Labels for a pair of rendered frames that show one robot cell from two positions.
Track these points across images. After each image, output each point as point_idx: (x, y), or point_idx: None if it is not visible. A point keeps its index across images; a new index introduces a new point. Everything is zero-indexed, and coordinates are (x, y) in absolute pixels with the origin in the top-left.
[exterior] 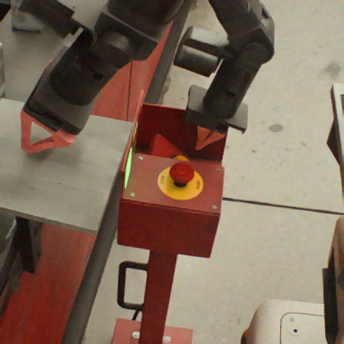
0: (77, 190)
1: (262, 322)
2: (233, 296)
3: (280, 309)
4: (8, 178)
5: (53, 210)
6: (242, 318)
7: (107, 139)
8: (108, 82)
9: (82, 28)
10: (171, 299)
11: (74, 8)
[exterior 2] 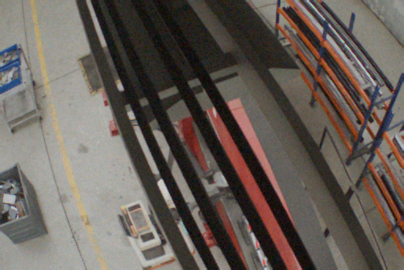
0: (206, 180)
1: (190, 243)
2: (203, 265)
3: (188, 246)
4: (214, 177)
5: None
6: (198, 261)
7: (207, 188)
8: (232, 231)
9: (236, 222)
10: (215, 257)
11: (207, 170)
